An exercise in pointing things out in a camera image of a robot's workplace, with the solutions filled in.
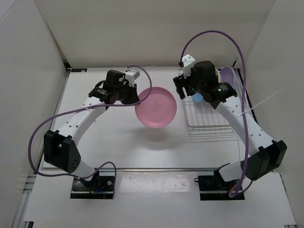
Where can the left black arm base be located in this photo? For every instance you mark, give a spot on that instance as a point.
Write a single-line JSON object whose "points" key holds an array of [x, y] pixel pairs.
{"points": [[101, 186]]}

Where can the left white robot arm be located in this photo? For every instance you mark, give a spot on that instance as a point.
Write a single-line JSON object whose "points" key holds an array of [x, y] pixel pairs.
{"points": [[60, 146]]}

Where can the purple plastic plate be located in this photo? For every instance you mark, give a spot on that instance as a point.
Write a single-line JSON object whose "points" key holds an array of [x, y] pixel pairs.
{"points": [[228, 75]]}

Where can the black label sticker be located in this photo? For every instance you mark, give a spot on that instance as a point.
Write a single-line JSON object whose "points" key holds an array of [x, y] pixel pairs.
{"points": [[79, 70]]}

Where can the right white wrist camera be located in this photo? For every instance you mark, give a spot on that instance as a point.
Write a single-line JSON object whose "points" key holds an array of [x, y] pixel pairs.
{"points": [[185, 65]]}

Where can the pink plastic plate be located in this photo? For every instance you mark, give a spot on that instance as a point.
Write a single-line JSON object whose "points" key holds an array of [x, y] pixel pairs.
{"points": [[157, 109]]}

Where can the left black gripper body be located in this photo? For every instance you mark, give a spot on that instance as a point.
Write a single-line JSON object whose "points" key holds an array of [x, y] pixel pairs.
{"points": [[125, 93]]}

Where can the metal wire dish rack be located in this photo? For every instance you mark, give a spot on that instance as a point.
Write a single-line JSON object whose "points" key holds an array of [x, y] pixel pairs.
{"points": [[202, 120]]}

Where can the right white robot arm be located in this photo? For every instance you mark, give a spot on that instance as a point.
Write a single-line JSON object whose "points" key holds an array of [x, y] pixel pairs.
{"points": [[262, 153]]}

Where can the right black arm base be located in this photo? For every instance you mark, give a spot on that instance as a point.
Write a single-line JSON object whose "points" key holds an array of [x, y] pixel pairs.
{"points": [[210, 190]]}

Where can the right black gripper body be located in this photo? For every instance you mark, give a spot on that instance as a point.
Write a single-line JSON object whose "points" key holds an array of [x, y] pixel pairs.
{"points": [[195, 86]]}

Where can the white zip tie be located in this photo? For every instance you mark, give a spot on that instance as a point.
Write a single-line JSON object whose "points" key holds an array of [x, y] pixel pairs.
{"points": [[263, 101]]}

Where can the blue plastic plate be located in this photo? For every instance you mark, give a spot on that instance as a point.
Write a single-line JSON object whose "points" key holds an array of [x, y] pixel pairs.
{"points": [[197, 98]]}

